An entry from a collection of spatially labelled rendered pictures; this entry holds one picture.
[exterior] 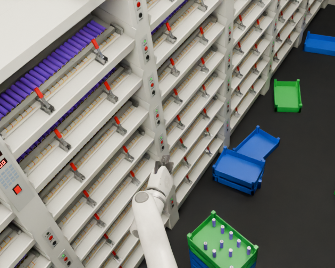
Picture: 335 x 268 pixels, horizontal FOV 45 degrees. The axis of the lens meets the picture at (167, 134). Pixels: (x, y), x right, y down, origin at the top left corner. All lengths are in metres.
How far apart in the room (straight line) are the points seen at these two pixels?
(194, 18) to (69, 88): 0.78
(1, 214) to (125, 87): 0.65
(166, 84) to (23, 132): 0.80
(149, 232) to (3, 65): 0.63
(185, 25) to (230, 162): 1.25
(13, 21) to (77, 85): 0.28
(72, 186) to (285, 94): 2.26
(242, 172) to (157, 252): 1.60
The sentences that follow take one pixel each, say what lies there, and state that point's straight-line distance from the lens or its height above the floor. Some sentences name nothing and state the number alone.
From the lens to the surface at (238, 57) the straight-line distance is 2.59.
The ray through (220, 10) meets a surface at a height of 1.20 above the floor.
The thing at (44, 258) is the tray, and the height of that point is 0.93.
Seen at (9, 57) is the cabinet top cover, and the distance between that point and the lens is 1.15.
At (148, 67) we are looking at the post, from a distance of 1.64.
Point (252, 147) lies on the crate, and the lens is 3.03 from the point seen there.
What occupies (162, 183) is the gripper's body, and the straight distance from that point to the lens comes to 1.44.
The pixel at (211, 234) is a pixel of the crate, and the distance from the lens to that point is 2.19.
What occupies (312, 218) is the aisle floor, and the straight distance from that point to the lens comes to 2.76.
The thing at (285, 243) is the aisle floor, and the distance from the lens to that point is 2.65.
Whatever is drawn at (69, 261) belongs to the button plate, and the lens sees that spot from 1.78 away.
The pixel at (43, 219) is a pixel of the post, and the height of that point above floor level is 1.15.
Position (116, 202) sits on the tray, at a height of 0.74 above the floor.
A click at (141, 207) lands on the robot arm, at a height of 1.27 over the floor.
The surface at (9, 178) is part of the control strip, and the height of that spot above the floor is 1.43.
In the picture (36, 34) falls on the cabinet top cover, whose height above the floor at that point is 1.74.
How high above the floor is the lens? 2.36
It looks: 49 degrees down
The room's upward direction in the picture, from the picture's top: 9 degrees counter-clockwise
